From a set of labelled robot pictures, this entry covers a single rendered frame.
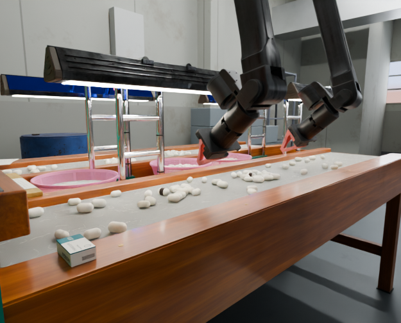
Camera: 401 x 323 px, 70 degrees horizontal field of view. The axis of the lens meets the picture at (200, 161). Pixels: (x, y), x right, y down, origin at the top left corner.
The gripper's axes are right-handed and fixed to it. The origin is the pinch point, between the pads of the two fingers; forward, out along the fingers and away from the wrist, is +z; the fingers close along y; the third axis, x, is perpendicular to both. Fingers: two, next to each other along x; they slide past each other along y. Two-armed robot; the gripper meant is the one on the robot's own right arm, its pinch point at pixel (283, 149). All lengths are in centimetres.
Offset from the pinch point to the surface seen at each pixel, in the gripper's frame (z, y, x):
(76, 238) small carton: -2, 70, 10
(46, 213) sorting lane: 24, 66, -5
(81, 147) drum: 147, -2, -106
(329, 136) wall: 188, -550, -113
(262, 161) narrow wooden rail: 26.6, -26.5, -9.1
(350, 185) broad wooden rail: -4.1, -17.0, 19.6
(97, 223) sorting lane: 13, 60, 4
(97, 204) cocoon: 20, 56, -3
